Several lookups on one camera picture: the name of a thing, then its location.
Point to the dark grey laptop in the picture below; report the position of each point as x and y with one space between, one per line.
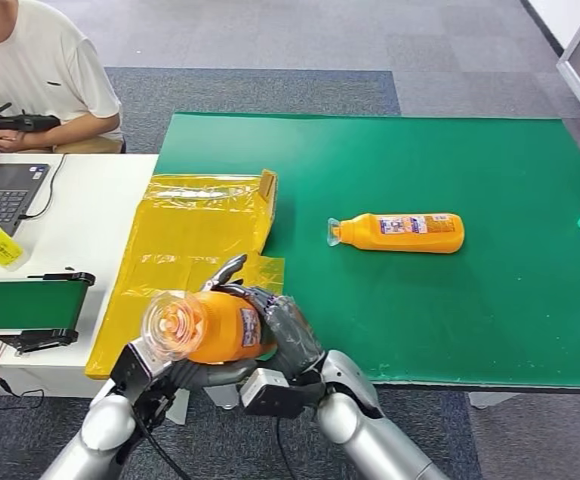
2 192

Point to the black handheld controller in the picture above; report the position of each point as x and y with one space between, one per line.
25 123

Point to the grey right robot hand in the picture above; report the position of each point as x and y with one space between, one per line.
290 331

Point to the green belt conveyor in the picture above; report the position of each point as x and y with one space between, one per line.
20 305

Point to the green table mat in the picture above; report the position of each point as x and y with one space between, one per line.
420 152

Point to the person's left hand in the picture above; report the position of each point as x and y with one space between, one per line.
5 139

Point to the white table leg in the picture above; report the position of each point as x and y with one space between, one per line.
492 401
179 409
222 397

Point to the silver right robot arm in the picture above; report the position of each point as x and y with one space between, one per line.
370 430

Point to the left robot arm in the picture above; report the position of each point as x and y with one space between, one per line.
100 430

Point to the yellow taped cardboard box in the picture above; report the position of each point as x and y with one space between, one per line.
190 225

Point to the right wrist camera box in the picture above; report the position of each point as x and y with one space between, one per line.
270 394

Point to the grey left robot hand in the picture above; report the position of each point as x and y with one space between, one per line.
210 375

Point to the orange plastic bottle clear cap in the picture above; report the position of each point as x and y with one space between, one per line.
400 233
220 328

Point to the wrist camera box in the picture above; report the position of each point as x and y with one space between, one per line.
270 394
130 371

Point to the person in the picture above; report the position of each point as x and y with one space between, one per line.
35 60

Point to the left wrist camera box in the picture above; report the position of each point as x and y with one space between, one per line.
130 371

